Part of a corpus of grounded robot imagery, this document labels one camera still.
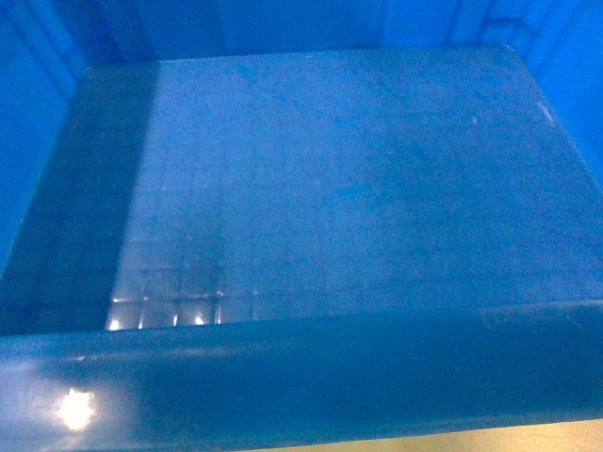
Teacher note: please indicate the blue plastic bin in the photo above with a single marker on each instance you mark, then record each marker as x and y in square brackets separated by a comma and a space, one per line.
[301, 225]

